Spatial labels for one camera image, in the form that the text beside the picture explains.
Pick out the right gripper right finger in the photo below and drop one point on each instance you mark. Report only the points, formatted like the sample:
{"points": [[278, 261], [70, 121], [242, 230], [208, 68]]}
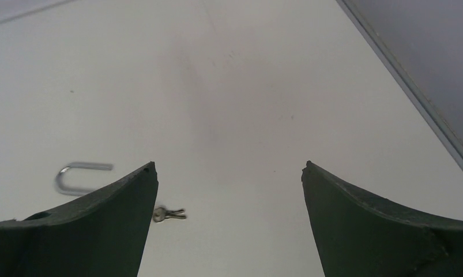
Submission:
{"points": [[358, 233]]}

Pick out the padlock keys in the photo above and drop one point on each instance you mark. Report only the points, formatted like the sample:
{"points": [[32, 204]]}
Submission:
{"points": [[162, 213]]}

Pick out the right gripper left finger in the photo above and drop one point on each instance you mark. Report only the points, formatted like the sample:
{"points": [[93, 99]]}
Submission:
{"points": [[100, 234]]}

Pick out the brass padlock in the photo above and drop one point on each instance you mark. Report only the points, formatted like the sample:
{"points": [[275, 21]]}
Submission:
{"points": [[81, 178]]}

